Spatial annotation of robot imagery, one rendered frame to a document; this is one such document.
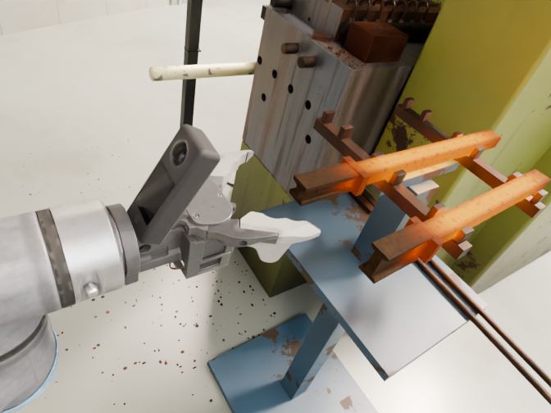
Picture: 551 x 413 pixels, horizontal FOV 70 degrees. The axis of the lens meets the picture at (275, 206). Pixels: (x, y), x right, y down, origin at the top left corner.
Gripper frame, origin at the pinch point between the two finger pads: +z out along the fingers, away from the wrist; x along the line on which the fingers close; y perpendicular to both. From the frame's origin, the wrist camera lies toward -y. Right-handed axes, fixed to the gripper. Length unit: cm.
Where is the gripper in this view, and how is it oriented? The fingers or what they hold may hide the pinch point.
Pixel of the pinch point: (286, 183)
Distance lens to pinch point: 47.3
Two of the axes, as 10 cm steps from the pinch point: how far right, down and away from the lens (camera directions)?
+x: 5.3, 6.6, -5.3
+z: 8.2, -2.3, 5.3
